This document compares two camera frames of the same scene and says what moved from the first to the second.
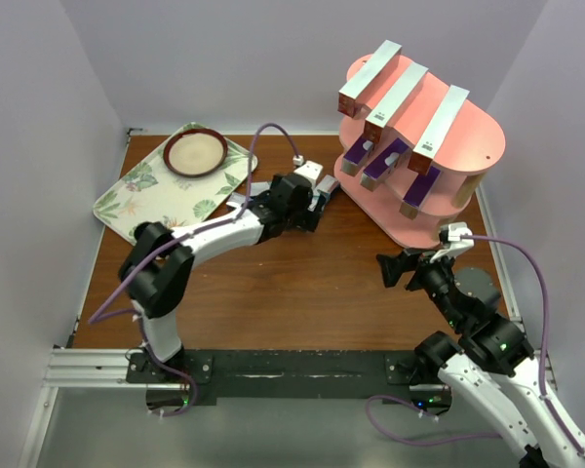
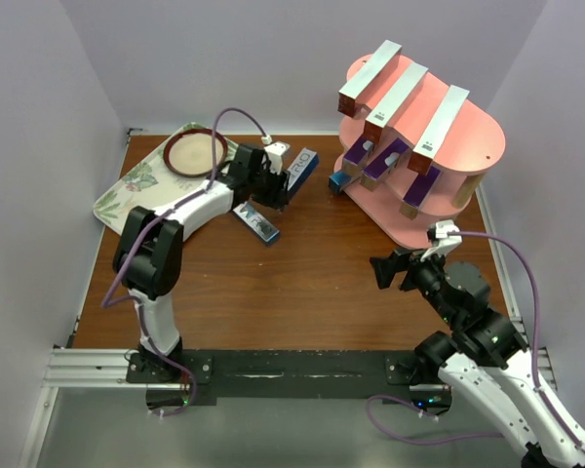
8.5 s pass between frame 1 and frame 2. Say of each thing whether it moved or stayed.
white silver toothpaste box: stayed
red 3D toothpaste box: stayed
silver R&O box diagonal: moved
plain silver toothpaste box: stayed
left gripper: moved
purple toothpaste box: stayed
